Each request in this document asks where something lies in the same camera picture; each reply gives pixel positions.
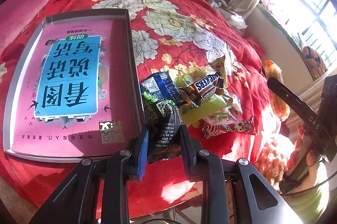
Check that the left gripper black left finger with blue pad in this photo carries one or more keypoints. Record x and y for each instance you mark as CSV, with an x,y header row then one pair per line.
x,y
136,164

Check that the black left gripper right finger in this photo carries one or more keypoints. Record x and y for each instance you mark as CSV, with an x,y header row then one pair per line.
x,y
189,150

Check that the red cartoon snack stick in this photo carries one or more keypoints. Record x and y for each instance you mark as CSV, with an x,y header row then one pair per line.
x,y
248,127

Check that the yellow green snack bag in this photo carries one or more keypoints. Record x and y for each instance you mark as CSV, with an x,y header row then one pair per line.
x,y
191,114

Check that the black green snack packet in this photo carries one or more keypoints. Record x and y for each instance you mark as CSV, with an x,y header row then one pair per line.
x,y
164,121

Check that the Snickers chocolate bar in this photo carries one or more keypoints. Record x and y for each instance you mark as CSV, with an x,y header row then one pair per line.
x,y
202,89

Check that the blue foil snack packet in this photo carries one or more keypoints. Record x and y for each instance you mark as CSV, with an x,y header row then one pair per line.
x,y
161,85

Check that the person right hand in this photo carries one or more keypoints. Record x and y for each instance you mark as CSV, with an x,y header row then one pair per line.
x,y
301,173

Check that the orange black patterned cushion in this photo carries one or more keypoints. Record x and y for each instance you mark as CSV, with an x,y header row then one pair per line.
x,y
314,61

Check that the clear yellow cake packet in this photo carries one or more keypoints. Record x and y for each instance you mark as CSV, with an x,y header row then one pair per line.
x,y
187,76

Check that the pink Chinese workbook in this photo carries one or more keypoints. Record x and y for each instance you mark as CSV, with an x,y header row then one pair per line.
x,y
71,87

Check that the silver metal tray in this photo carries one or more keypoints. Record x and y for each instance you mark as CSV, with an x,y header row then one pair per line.
x,y
73,81

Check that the yellow cartoon snack packet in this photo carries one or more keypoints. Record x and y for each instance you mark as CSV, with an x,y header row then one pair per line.
x,y
219,65

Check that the window with metal bars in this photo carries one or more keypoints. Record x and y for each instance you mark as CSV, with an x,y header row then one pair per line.
x,y
314,21

